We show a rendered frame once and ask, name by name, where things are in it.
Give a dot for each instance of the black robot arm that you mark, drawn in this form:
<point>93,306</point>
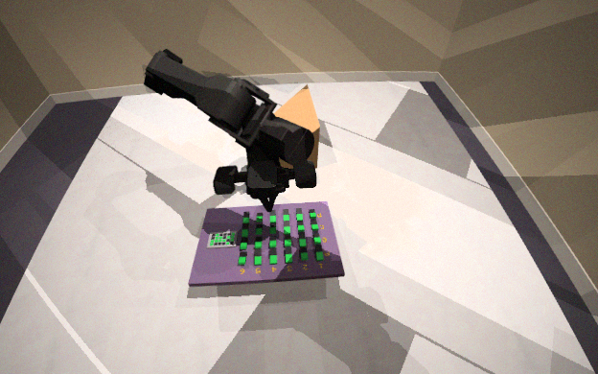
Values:
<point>231,107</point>

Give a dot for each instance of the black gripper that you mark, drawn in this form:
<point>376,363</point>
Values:
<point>226,176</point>

